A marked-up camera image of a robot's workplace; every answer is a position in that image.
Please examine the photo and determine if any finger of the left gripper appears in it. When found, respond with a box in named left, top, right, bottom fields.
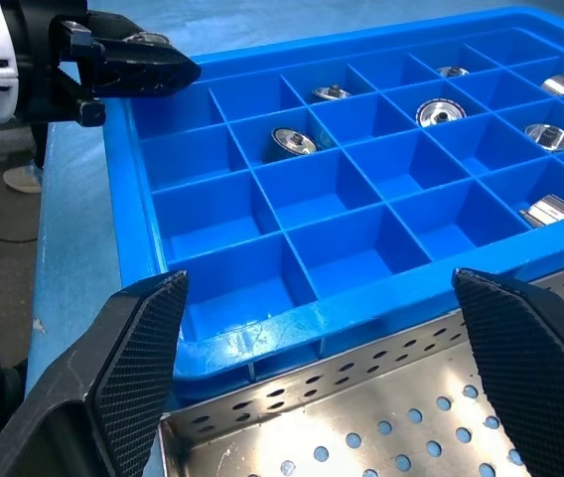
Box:
left=81, top=42, right=203, bottom=98
left=86, top=11, right=145, bottom=45

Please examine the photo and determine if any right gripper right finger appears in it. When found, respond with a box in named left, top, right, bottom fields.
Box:
left=452, top=266, right=564, bottom=477

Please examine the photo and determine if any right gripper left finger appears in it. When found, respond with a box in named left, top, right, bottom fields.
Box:
left=0, top=269, right=191, bottom=477

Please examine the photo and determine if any perforated steel tray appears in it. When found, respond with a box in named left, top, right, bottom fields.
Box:
left=157, top=257, right=564, bottom=477

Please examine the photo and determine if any blue compartment tray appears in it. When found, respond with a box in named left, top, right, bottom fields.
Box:
left=102, top=5, right=564, bottom=403

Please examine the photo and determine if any person's dark trouser leg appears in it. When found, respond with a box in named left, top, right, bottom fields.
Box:
left=28, top=121, right=50, bottom=170

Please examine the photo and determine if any person's light shoe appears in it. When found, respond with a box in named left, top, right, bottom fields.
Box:
left=2, top=165, right=45, bottom=195

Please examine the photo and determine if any metal roller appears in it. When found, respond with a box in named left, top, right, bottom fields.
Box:
left=435, top=65, right=472, bottom=80
left=414, top=99, right=468, bottom=128
left=262, top=126, right=321, bottom=164
left=310, top=83, right=353, bottom=102
left=518, top=194, right=564, bottom=230
left=539, top=73, right=564, bottom=97
left=522, top=122, right=564, bottom=152

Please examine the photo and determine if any thin black floor cable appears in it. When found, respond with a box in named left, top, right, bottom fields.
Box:
left=0, top=226, right=40, bottom=244

